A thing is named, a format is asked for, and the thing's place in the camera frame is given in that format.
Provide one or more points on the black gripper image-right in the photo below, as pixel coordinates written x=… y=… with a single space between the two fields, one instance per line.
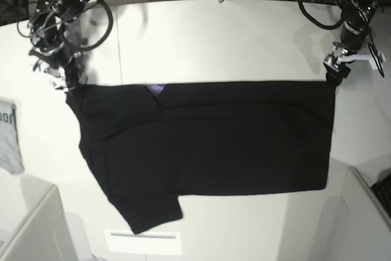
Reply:
x=336 y=70

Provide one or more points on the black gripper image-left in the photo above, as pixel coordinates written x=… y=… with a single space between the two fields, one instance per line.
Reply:
x=61 y=66

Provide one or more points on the black keyboard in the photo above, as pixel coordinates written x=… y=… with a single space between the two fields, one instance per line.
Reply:
x=382 y=190

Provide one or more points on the grey folded T-shirt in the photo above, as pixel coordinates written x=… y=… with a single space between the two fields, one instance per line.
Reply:
x=11 y=159

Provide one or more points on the black T-shirt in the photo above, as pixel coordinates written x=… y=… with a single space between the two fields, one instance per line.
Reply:
x=145 y=150

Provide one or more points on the white left partition panel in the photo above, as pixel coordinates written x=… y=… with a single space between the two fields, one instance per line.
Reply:
x=34 y=225

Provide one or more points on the white right partition panel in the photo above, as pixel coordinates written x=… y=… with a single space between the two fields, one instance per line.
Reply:
x=358 y=227

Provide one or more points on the white paper label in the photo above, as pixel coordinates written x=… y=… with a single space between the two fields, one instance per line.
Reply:
x=147 y=243

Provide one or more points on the white partition panel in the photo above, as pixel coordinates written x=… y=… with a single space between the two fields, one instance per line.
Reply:
x=34 y=225
x=358 y=227

